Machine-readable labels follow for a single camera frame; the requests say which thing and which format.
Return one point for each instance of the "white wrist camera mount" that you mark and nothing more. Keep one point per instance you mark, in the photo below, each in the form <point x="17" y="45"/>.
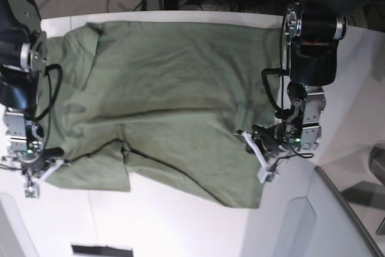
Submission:
<point x="267" y="173"/>
<point x="36" y="174"/>

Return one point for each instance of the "grey metal stand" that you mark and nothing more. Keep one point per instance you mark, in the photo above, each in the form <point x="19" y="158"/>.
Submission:
<point x="356" y="181"/>

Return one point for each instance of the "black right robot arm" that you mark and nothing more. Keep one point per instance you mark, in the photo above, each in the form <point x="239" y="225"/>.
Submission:
<point x="29" y="88"/>

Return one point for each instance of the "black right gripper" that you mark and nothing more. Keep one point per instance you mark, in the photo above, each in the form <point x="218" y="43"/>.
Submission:
<point x="32" y="163"/>

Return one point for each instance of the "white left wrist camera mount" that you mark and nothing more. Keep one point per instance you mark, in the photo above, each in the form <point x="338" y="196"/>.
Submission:
<point x="267" y="173"/>

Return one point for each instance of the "green t-shirt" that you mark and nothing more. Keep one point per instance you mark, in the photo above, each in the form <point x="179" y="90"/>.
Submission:
<point x="162" y="100"/>

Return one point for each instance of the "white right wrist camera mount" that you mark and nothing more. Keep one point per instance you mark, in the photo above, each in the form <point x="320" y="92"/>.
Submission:
<point x="36" y="174"/>

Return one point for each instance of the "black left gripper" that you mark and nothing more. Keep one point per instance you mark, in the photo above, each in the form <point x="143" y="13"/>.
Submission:
<point x="277" y="139"/>

